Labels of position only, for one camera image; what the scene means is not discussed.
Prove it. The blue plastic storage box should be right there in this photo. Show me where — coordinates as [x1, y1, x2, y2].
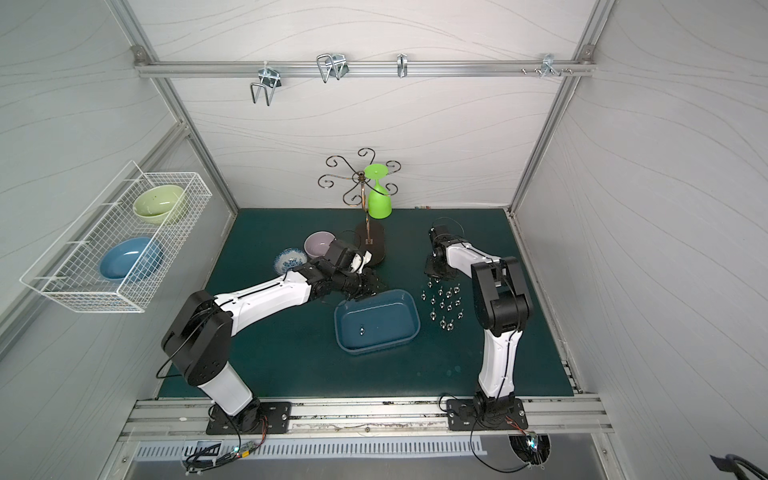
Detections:
[334, 289, 421, 355]

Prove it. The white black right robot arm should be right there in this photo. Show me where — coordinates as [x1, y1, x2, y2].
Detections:
[425, 235, 534, 414]

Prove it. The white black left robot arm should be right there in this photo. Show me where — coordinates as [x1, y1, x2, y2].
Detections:
[161, 259, 384, 418]

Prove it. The pink ceramic bowl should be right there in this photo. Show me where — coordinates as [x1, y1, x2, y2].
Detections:
[303, 231, 336, 259]

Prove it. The blue floral ceramic bowl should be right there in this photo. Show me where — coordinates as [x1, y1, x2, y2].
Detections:
[273, 248, 308, 275]

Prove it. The copper cup tree stand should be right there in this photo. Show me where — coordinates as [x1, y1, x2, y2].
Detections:
[317, 147, 402, 266]

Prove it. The green plastic goblet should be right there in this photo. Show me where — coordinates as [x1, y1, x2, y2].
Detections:
[364, 163, 392, 220]

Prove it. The light green bowl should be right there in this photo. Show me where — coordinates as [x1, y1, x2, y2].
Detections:
[133, 184, 188, 226]

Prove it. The metal single hook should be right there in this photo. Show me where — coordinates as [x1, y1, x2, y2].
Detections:
[396, 53, 408, 78]

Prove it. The metal double hook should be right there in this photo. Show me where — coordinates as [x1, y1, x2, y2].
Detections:
[250, 64, 282, 106]
[316, 53, 349, 83]

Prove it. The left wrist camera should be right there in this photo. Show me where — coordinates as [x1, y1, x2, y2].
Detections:
[323, 239, 372, 274]

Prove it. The white slotted cable duct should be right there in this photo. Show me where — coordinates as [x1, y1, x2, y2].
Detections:
[133, 436, 488, 462]

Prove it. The white wire wall basket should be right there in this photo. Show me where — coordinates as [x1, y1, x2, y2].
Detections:
[20, 162, 212, 314]

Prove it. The aluminium top rail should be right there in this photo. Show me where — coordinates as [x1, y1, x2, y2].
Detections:
[135, 58, 597, 79]

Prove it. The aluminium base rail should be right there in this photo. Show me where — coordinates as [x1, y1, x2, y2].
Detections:
[119, 394, 614, 441]

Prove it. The black cable bundle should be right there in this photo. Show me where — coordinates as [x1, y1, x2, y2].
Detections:
[182, 419, 268, 474]

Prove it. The metal hook bracket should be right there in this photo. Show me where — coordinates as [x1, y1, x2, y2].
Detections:
[520, 54, 573, 78]

